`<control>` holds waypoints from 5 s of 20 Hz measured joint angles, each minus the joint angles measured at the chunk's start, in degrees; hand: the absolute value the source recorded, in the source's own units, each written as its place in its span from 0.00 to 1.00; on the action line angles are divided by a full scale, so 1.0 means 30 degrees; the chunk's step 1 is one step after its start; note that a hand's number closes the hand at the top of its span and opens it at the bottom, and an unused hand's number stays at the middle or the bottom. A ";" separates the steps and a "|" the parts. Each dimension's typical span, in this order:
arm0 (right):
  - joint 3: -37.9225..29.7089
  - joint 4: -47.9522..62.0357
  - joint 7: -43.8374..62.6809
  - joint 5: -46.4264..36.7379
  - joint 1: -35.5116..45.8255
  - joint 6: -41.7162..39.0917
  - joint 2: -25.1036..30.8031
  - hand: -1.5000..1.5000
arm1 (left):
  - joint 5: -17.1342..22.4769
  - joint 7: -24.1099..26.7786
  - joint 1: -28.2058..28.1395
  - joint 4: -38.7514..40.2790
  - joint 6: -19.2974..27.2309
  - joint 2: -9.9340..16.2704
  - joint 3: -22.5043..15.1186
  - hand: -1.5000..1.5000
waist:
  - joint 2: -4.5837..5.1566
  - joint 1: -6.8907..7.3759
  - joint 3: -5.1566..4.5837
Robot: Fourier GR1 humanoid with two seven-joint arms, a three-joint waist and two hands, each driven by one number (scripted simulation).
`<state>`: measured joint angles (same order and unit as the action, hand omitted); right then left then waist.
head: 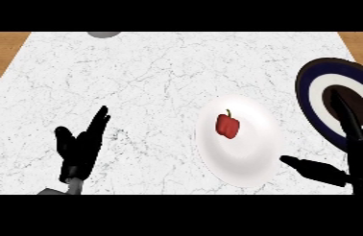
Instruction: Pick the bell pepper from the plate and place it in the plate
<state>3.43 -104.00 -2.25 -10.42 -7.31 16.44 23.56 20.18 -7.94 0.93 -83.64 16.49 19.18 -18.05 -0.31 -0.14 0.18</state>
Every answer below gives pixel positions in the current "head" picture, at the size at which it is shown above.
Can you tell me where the grey round object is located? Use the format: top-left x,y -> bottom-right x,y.
88,32 -> 125,39

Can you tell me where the red bell pepper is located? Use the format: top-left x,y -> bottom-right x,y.
215,108 -> 241,140

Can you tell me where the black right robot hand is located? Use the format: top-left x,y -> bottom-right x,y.
280,89 -> 363,196

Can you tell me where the navy and white plate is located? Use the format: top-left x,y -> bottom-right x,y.
294,57 -> 363,153

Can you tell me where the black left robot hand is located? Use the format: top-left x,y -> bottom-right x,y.
55,105 -> 113,185

